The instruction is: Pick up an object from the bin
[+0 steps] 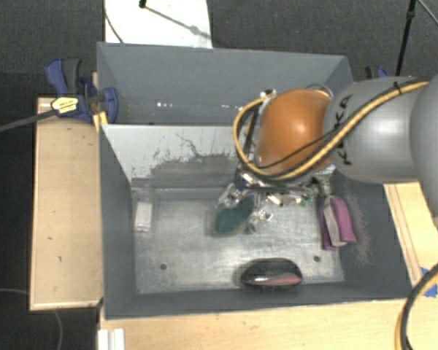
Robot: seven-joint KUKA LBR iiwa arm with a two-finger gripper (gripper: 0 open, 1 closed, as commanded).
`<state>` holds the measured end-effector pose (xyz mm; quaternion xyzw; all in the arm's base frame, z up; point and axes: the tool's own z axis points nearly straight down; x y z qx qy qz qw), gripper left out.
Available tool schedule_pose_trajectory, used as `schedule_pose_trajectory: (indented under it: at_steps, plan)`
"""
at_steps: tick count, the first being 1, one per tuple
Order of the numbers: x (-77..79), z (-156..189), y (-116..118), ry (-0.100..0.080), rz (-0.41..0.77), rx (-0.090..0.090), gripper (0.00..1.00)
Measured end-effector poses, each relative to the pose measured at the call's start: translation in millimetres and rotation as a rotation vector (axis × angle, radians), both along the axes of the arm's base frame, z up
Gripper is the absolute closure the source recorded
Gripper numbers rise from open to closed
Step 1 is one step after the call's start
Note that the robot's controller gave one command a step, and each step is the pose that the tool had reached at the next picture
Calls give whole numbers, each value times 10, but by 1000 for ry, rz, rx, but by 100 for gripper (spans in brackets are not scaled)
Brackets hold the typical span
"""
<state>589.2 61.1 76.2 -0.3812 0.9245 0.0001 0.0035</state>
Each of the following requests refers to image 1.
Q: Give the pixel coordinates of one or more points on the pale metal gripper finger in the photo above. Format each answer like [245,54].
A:
[232,197]
[261,217]

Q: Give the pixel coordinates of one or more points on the dark green oval sponge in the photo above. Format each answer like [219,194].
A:
[230,219]

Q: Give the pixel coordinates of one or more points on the black and red oval case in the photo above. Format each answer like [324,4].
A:
[270,273]

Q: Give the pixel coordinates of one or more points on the grey metal bin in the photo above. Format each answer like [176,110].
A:
[190,253]

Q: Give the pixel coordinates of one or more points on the pale wood board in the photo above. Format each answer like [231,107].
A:
[67,213]

